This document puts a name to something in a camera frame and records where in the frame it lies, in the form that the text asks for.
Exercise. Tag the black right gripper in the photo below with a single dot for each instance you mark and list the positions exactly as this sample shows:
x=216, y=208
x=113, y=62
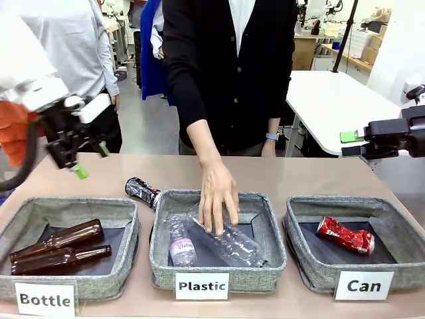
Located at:
x=395, y=136

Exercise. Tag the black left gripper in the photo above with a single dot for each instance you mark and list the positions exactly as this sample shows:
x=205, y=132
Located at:
x=64, y=133

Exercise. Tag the brown glass bottle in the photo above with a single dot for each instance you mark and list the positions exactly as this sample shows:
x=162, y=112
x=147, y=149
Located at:
x=50, y=262
x=66, y=237

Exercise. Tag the crushed red can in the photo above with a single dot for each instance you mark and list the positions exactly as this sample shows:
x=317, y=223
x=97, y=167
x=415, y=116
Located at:
x=345, y=236

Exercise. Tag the clear plastic bottle pink label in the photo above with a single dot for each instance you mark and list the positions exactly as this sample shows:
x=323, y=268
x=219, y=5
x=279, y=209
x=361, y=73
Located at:
x=182, y=246

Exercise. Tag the large clear plastic bottle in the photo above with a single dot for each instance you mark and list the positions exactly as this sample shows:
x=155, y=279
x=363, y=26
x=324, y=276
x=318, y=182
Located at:
x=235, y=246

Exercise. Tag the person's left forearm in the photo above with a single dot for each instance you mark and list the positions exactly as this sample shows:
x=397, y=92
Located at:
x=273, y=124

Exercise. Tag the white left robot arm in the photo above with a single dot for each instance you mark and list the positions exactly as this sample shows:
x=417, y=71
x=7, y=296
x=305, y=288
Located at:
x=23, y=60

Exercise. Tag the person's right forearm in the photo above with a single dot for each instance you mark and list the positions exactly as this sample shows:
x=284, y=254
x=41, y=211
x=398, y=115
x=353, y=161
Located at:
x=204, y=143

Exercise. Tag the crushed black can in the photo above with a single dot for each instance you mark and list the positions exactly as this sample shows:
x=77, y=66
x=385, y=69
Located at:
x=141, y=192

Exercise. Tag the grey fabric basket Bottle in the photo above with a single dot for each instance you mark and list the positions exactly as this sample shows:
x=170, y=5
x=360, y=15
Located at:
x=126, y=239

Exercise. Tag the grey fabric basket Can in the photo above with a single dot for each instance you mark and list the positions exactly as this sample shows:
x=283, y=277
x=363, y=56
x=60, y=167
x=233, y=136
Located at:
x=312, y=269

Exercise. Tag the white Can label card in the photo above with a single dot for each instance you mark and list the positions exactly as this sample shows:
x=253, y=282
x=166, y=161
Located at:
x=363, y=285

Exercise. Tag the grey fabric basket Plastic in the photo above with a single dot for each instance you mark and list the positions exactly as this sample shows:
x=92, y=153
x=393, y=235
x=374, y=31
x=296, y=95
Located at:
x=216, y=280

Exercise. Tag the grey bystander's hand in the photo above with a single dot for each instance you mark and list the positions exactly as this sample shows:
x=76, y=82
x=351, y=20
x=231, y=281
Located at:
x=115, y=103

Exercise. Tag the person's left hand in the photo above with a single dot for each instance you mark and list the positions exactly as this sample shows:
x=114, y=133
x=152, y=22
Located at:
x=269, y=149

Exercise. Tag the person's right hand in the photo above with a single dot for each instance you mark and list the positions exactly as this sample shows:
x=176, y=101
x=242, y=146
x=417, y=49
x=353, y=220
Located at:
x=217, y=196

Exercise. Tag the white table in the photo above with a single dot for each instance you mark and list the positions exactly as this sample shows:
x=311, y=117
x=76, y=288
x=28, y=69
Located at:
x=332, y=106

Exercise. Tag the light blue wristwatch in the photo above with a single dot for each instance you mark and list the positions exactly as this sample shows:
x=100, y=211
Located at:
x=272, y=136

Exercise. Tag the orange garment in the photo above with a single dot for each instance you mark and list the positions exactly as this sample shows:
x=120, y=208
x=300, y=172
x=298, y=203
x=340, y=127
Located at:
x=15, y=133

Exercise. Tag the wooden workbench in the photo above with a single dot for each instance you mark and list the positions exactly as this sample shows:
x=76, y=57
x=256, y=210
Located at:
x=352, y=58

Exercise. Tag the stacked cardboard boxes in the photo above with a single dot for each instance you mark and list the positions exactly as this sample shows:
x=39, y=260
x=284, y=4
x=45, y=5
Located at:
x=373, y=46

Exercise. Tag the wooden cabinet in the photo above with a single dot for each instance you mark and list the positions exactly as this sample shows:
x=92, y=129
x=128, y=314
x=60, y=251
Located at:
x=303, y=53

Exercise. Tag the black tripod pole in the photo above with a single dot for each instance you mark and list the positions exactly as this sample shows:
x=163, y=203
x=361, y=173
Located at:
x=345, y=33

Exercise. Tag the bystander in grey sweatshirt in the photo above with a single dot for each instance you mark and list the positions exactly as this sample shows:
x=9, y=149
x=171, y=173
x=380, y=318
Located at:
x=83, y=50

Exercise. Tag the bystander in blue coat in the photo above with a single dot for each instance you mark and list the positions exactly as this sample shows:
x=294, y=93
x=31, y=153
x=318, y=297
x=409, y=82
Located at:
x=151, y=60

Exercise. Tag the person in black cardigan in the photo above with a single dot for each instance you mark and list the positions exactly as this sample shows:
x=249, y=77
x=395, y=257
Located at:
x=232, y=66

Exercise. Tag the white Bottle label card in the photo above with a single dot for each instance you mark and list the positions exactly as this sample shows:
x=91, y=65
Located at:
x=44, y=299

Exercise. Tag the white Plastic label card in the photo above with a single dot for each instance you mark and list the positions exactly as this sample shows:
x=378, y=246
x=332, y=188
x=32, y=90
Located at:
x=202, y=285

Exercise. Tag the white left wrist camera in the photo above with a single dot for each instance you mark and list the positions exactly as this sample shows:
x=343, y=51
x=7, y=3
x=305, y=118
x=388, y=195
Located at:
x=94, y=106

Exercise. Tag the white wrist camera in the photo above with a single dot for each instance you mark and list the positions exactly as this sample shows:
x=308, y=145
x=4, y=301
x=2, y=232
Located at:
x=94, y=106
x=415, y=89

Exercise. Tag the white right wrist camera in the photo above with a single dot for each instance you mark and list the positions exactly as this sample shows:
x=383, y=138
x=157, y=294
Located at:
x=415, y=89

